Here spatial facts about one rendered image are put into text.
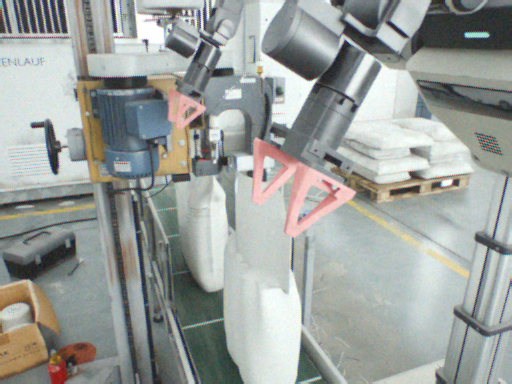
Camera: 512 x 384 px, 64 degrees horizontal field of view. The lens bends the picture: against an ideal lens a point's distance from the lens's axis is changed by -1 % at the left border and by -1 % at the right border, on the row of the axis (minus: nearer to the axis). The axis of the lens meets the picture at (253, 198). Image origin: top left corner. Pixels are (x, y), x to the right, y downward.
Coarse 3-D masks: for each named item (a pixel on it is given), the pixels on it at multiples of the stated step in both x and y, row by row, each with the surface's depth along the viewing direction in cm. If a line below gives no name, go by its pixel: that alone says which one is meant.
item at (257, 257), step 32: (256, 224) 113; (224, 256) 140; (256, 256) 117; (288, 256) 104; (224, 288) 141; (256, 288) 116; (288, 288) 107; (224, 320) 152; (256, 320) 116; (288, 320) 117; (256, 352) 119; (288, 352) 120
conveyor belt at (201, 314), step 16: (160, 192) 309; (160, 208) 280; (176, 208) 279; (176, 224) 255; (176, 240) 235; (176, 256) 218; (176, 272) 203; (176, 288) 190; (192, 288) 190; (176, 304) 178; (192, 304) 178; (208, 304) 178; (176, 320) 182; (192, 320) 168; (208, 320) 168; (192, 336) 159; (208, 336) 159; (224, 336) 159; (192, 352) 151; (208, 352) 151; (224, 352) 151; (304, 352) 151; (192, 368) 155; (208, 368) 143; (224, 368) 143; (304, 368) 143
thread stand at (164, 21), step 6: (174, 12) 110; (156, 18) 112; (162, 18) 112; (168, 18) 112; (174, 18) 108; (180, 18) 112; (186, 18) 112; (192, 18) 112; (156, 24) 136; (162, 24) 122; (168, 24) 119; (168, 48) 125
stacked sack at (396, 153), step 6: (348, 144) 433; (354, 144) 419; (360, 144) 409; (360, 150) 409; (366, 150) 397; (372, 150) 389; (390, 150) 391; (396, 150) 392; (402, 150) 394; (408, 150) 396; (372, 156) 388; (378, 156) 387; (384, 156) 387; (390, 156) 390; (396, 156) 392; (402, 156) 395
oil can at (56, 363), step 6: (54, 354) 181; (54, 360) 178; (60, 360) 182; (48, 366) 180; (54, 366) 179; (60, 366) 180; (48, 372) 181; (54, 372) 179; (60, 372) 181; (66, 372) 184; (54, 378) 180; (60, 378) 181; (66, 378) 184
